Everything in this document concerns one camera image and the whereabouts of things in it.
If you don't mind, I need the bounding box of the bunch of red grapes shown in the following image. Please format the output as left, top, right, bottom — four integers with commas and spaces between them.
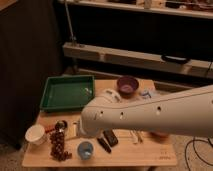
50, 132, 72, 161

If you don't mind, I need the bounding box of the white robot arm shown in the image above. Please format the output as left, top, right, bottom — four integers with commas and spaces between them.
78, 85, 213, 138

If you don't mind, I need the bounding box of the metal measuring cup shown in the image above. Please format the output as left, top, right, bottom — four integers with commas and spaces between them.
45, 120, 68, 133

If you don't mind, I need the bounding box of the blue plastic cup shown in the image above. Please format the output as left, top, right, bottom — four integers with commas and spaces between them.
77, 141, 94, 160

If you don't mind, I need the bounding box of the white paper cup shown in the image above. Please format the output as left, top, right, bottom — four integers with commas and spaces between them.
25, 124, 47, 145

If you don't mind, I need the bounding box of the purple bowl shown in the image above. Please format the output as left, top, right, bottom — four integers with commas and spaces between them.
117, 75, 139, 96

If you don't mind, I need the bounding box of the green plastic tray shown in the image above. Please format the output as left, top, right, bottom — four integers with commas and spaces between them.
40, 75, 95, 112

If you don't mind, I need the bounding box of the crumpled blue cloth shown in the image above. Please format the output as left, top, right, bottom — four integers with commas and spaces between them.
139, 90, 159, 99

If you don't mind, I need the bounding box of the black rectangular remote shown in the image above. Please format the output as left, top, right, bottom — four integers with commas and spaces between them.
103, 130, 118, 147

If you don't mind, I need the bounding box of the brown bowl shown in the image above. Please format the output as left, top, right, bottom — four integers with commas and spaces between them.
151, 132, 169, 138

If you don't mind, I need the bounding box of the black handle on shelf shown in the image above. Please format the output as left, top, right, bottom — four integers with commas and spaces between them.
161, 55, 190, 65

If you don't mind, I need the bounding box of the black floor cable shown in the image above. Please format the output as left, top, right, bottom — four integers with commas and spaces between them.
184, 136, 213, 171

